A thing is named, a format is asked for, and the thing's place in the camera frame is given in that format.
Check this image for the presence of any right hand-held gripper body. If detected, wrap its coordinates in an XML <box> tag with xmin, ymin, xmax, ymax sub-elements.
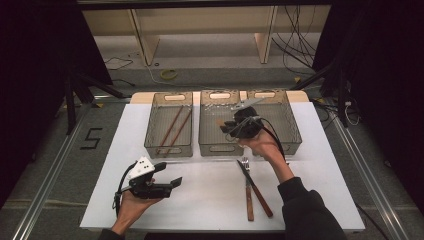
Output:
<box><xmin>229</xmin><ymin>97</ymin><xmax>268</xmax><ymax>140</ymax></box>

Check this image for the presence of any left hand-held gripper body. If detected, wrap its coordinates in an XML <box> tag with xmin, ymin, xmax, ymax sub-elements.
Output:
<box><xmin>126</xmin><ymin>155</ymin><xmax>174</xmax><ymax>200</ymax></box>

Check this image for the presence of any smoky transparent plastic bin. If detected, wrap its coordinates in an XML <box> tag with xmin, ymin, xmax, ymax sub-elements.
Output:
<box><xmin>198</xmin><ymin>89</ymin><xmax>246</xmax><ymax>158</ymax></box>
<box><xmin>246</xmin><ymin>89</ymin><xmax>303</xmax><ymax>157</ymax></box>
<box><xmin>143</xmin><ymin>91</ymin><xmax>194</xmax><ymax>159</ymax></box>

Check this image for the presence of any brown wooden chopstick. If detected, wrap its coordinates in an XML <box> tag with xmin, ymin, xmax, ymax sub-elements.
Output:
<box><xmin>165</xmin><ymin>109</ymin><xmax>194</xmax><ymax>157</ymax></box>
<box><xmin>159</xmin><ymin>105</ymin><xmax>185</xmax><ymax>148</ymax></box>

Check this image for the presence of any wooden handled table knife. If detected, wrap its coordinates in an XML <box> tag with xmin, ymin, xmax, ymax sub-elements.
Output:
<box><xmin>235</xmin><ymin>159</ymin><xmax>274</xmax><ymax>219</ymax></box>

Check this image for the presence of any wooden handled fork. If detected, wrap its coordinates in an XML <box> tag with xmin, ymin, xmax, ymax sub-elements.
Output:
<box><xmin>241</xmin><ymin>156</ymin><xmax>255</xmax><ymax>223</ymax></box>

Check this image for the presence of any person's right hand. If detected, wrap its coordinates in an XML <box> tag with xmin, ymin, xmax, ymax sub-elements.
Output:
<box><xmin>237</xmin><ymin>127</ymin><xmax>288</xmax><ymax>172</ymax></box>

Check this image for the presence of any person's left hand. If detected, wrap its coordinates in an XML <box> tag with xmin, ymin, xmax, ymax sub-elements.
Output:
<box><xmin>111</xmin><ymin>178</ymin><xmax>164</xmax><ymax>235</ymax></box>

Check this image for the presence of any white table cover sheet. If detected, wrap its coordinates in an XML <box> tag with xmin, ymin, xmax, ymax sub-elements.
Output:
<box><xmin>79</xmin><ymin>101</ymin><xmax>366</xmax><ymax>233</ymax></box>

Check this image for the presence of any yellow tape roll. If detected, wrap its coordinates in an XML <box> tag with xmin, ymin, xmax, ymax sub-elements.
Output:
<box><xmin>159</xmin><ymin>68</ymin><xmax>179</xmax><ymax>81</ymax></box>

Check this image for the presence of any black tripod stand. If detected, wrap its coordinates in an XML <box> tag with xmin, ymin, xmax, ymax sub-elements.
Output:
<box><xmin>64</xmin><ymin>71</ymin><xmax>127</xmax><ymax>135</ymax></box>

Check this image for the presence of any black metal stand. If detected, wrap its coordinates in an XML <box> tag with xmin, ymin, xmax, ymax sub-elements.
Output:
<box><xmin>290</xmin><ymin>59</ymin><xmax>351</xmax><ymax>128</ymax></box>

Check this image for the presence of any light wooden furniture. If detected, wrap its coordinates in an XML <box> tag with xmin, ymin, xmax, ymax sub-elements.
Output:
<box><xmin>81</xmin><ymin>4</ymin><xmax>333</xmax><ymax>66</ymax></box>

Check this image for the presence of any black curtain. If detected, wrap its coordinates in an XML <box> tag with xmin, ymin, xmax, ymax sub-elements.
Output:
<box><xmin>313</xmin><ymin>0</ymin><xmax>424</xmax><ymax>216</ymax></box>
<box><xmin>0</xmin><ymin>0</ymin><xmax>114</xmax><ymax>209</ymax></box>

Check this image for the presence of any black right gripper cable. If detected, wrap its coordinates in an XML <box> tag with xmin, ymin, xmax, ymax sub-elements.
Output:
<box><xmin>256</xmin><ymin>114</ymin><xmax>290</xmax><ymax>166</ymax></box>

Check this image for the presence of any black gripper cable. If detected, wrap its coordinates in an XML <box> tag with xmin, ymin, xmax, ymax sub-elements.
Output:
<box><xmin>112</xmin><ymin>160</ymin><xmax>138</xmax><ymax>218</ymax></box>
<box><xmin>256</xmin><ymin>114</ymin><xmax>290</xmax><ymax>166</ymax></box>

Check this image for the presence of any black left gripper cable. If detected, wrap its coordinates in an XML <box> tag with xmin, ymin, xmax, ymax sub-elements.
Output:
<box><xmin>112</xmin><ymin>160</ymin><xmax>138</xmax><ymax>218</ymax></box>

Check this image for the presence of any bundle of black cables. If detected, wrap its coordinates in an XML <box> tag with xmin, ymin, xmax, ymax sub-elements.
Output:
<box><xmin>270</xmin><ymin>4</ymin><xmax>318</xmax><ymax>71</ymax></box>

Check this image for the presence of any white floor cable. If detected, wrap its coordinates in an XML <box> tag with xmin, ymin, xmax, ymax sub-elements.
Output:
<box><xmin>134</xmin><ymin>51</ymin><xmax>201</xmax><ymax>90</ymax></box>

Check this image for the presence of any metal floor rail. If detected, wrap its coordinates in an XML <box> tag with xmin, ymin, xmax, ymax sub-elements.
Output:
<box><xmin>328</xmin><ymin>99</ymin><xmax>409</xmax><ymax>240</ymax></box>
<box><xmin>11</xmin><ymin>101</ymin><xmax>93</xmax><ymax>240</ymax></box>

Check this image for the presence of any white cable with plug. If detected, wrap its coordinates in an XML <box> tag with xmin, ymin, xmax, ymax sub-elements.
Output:
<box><xmin>344</xmin><ymin>100</ymin><xmax>362</xmax><ymax>127</ymax></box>

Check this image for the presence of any thin black floor cable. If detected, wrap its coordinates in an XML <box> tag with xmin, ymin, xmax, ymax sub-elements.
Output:
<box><xmin>103</xmin><ymin>56</ymin><xmax>134</xmax><ymax>72</ymax></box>

